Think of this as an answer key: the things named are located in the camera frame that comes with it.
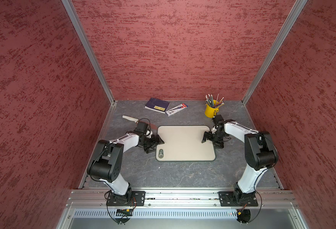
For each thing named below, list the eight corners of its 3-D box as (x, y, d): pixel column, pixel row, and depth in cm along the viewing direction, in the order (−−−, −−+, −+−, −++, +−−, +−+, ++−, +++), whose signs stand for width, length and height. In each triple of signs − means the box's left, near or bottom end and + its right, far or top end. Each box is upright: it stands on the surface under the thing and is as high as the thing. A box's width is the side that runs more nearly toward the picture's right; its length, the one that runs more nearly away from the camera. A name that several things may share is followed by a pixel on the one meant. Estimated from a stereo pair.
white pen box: (168, 116, 113) (168, 114, 112) (165, 112, 116) (165, 110, 114) (187, 107, 120) (187, 105, 118) (184, 104, 122) (184, 102, 120)
